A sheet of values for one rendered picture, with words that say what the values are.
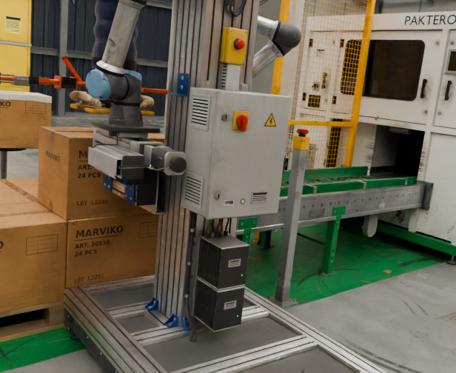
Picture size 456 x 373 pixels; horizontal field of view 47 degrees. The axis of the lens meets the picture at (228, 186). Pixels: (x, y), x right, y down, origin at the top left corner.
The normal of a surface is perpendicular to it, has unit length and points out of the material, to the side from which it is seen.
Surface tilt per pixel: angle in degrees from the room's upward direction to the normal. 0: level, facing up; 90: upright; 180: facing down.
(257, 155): 90
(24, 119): 90
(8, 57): 90
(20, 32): 90
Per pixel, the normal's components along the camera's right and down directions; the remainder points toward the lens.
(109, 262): 0.64, 0.22
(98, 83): -0.51, 0.25
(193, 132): -0.81, 0.04
